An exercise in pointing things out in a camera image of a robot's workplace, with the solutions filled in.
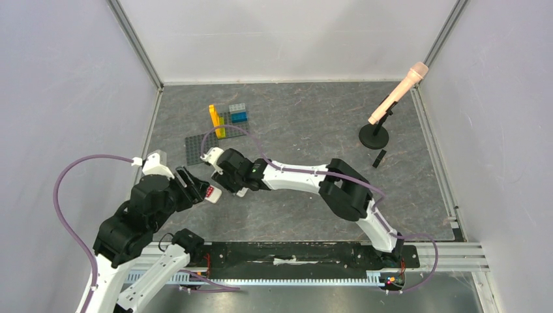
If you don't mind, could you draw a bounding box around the black microphone stand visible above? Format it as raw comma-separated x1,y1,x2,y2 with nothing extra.
358,109,391,150

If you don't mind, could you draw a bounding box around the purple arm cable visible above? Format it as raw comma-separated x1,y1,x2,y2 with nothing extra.
52,154,241,313
200,125,440,295

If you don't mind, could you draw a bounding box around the grey brick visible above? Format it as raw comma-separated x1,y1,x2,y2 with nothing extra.
228,103,246,114

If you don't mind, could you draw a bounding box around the aluminium frame rail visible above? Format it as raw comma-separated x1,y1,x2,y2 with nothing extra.
106,0,164,158

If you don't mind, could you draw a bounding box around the dark grey brick baseplate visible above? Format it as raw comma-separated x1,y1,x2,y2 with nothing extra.
185,132,218,166

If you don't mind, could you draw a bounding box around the grey baseplate with bricks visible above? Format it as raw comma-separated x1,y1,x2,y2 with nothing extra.
216,112,250,139

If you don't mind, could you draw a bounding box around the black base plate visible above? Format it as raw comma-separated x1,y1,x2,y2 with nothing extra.
188,241,420,280

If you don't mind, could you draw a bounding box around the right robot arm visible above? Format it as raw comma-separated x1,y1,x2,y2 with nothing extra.
201,147,404,266

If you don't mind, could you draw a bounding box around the white remote with slot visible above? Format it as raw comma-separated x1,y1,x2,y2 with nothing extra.
235,188,248,198

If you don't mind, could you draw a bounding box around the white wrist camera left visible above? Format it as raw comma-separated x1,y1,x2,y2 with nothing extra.
131,149,175,179

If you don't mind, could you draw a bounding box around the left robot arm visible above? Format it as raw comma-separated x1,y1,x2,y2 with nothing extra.
78,166,222,312

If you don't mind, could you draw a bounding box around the yellow brick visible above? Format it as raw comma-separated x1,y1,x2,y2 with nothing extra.
209,104,225,139

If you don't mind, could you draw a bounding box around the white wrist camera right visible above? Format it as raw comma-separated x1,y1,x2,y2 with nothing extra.
200,147,224,167

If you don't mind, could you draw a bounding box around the red white small device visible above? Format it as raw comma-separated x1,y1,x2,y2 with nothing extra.
205,185,222,203

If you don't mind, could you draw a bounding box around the blue brick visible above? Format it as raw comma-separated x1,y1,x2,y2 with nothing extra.
230,112,248,123

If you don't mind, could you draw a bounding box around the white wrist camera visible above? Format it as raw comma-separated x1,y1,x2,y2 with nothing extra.
200,147,224,167
131,149,175,179

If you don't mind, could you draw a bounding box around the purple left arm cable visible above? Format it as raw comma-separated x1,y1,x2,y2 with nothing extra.
52,154,241,313

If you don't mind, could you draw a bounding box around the white cable duct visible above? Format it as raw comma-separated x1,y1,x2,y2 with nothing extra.
167,271,386,288

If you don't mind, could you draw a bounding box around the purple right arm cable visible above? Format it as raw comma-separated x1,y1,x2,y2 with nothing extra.
200,125,440,295

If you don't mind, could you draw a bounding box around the green brick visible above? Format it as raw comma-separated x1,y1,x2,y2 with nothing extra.
217,115,226,139

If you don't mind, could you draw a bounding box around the small black block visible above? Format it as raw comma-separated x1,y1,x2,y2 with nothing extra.
372,149,387,168

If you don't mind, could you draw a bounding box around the pink toy microphone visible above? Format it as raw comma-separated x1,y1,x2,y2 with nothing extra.
368,62,429,125

